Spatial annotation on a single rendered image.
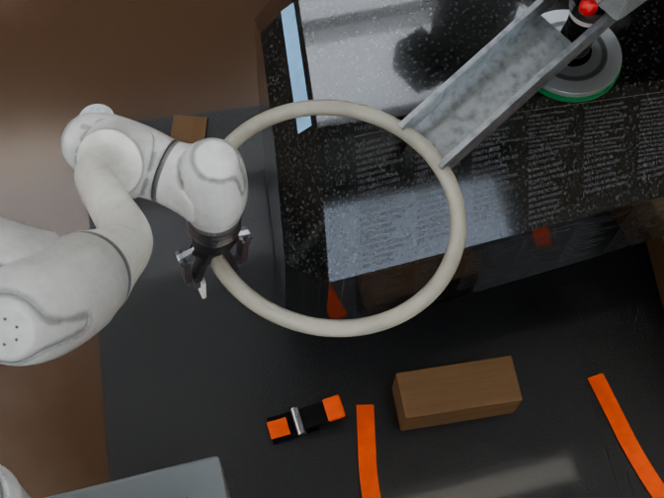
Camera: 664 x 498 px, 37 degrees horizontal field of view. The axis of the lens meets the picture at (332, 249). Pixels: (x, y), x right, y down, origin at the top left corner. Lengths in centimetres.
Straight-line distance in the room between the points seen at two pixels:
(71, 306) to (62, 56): 224
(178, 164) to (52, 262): 55
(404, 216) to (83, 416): 104
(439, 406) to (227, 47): 131
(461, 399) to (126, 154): 129
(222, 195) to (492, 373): 125
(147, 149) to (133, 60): 163
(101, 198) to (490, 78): 91
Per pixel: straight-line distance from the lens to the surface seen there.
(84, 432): 264
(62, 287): 97
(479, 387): 252
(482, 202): 211
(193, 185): 146
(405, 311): 170
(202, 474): 175
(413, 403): 249
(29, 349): 95
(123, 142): 149
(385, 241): 208
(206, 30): 317
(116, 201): 128
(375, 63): 208
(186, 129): 293
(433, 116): 193
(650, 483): 270
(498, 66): 196
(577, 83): 210
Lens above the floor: 250
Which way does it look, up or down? 65 degrees down
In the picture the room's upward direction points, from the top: 5 degrees clockwise
